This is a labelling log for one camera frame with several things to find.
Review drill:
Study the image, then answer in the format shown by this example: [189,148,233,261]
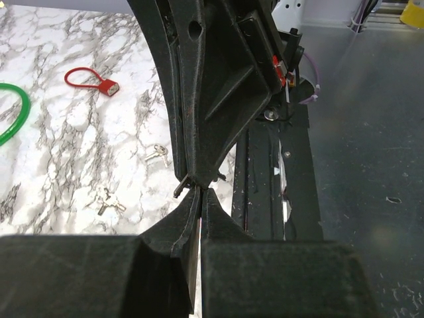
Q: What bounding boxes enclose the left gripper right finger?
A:
[201,189,379,317]

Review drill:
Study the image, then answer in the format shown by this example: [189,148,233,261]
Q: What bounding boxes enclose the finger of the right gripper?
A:
[128,1,195,182]
[175,1,285,188]

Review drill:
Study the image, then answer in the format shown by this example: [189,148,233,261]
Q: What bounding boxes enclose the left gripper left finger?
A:
[1,188,201,317]

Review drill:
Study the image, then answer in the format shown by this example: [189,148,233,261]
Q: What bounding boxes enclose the red cable lock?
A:
[64,66,121,97]

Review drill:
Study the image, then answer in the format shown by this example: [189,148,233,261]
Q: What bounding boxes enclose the small dark key set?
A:
[173,167,227,198]

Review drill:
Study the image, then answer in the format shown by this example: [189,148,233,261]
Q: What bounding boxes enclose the green cable lock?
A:
[0,82,32,147]

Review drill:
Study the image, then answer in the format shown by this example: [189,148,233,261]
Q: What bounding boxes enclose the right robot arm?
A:
[129,1,305,189]

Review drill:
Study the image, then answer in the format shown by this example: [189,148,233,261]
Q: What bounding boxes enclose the silver key pair right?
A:
[144,144,170,167]

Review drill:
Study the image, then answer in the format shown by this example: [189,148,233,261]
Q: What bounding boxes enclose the yellow tape roll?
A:
[399,0,424,29]

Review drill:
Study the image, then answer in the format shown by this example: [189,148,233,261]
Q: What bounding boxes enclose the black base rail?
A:
[230,82,324,242]

